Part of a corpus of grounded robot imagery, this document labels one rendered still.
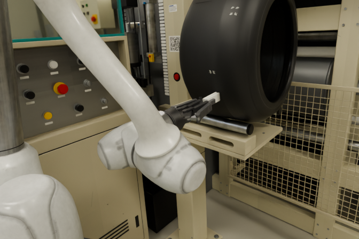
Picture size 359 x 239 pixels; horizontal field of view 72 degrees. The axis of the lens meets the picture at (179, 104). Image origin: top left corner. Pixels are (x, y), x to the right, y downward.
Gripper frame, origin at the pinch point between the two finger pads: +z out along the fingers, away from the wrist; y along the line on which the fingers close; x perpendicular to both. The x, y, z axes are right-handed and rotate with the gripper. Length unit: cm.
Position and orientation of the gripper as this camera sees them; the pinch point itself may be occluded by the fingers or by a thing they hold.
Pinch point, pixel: (211, 99)
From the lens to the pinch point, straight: 86.2
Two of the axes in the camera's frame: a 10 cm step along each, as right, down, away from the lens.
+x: 1.4, 9.1, 3.9
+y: -6.7, -2.1, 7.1
